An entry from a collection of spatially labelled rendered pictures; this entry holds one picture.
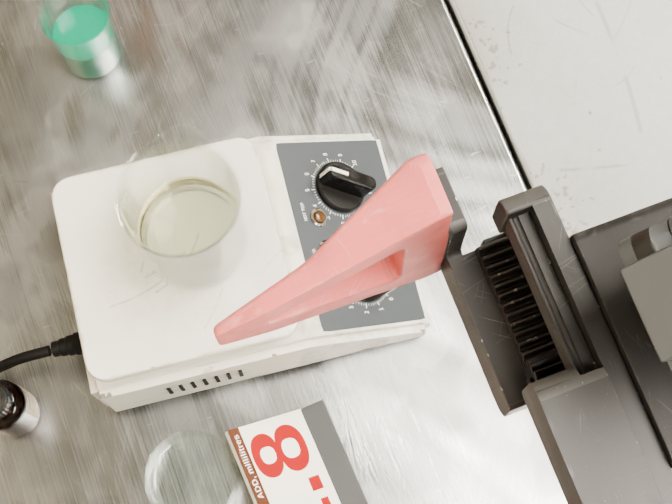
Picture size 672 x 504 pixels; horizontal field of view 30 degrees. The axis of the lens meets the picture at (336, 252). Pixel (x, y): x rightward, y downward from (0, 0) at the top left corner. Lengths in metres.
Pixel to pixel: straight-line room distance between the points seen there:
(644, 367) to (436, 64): 0.52
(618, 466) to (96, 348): 0.41
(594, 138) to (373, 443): 0.24
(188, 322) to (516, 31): 0.31
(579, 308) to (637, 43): 0.53
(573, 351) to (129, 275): 0.40
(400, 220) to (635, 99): 0.51
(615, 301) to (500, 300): 0.05
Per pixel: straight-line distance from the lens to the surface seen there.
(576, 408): 0.33
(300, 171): 0.74
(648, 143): 0.84
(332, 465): 0.76
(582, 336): 0.35
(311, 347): 0.71
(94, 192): 0.72
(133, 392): 0.72
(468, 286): 0.39
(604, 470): 0.33
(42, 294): 0.80
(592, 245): 0.34
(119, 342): 0.70
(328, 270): 0.35
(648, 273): 0.28
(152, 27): 0.85
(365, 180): 0.74
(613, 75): 0.85
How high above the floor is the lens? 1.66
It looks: 75 degrees down
